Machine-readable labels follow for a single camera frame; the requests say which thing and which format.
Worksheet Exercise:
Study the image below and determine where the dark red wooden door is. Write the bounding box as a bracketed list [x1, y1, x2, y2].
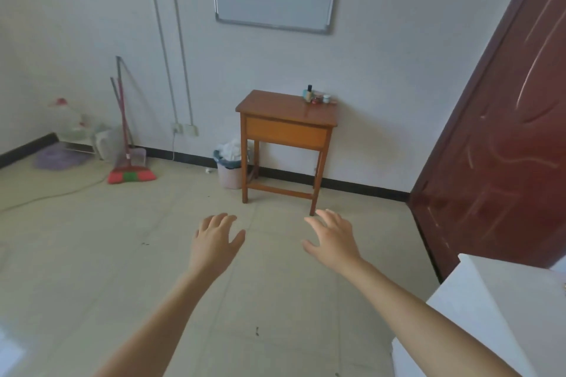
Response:
[408, 0, 566, 283]

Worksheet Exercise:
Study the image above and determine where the person's right forearm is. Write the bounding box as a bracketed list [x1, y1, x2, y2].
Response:
[345, 259, 511, 377]

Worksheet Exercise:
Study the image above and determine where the white cabinet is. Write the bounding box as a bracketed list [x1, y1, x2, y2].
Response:
[391, 253, 566, 377]

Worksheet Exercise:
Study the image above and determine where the small wooden table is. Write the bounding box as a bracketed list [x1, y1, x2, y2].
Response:
[235, 90, 339, 217]

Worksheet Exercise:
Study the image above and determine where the white wall conduit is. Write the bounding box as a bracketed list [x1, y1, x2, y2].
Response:
[145, 0, 179, 125]
[167, 0, 194, 126]

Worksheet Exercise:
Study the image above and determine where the person's right hand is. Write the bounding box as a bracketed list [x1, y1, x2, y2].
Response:
[302, 209, 366, 277]

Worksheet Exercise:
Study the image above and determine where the clear plastic container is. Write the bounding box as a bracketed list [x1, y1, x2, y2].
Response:
[95, 125, 127, 161]

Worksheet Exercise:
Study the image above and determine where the person's left hand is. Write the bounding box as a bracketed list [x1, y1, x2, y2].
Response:
[188, 213, 246, 278]

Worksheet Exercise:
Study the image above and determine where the person's left forearm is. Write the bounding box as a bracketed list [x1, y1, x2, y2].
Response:
[94, 268, 214, 377]

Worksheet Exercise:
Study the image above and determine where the white floor cable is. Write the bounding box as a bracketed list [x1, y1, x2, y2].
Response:
[0, 171, 112, 213]

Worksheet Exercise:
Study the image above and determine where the red and green broom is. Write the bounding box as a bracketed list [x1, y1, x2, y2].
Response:
[108, 77, 157, 185]

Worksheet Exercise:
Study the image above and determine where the white wire rack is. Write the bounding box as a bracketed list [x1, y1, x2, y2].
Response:
[48, 97, 103, 156]

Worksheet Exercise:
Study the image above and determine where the pink trash bin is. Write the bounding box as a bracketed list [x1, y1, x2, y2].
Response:
[213, 149, 244, 190]

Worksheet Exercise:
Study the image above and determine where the purple mop head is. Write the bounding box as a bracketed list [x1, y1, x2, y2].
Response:
[34, 143, 90, 171]

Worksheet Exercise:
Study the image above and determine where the white crumpled trash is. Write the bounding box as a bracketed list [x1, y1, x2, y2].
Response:
[220, 139, 243, 161]

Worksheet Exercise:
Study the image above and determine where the grey long-handled dustpan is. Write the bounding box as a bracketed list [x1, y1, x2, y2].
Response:
[115, 55, 148, 171]

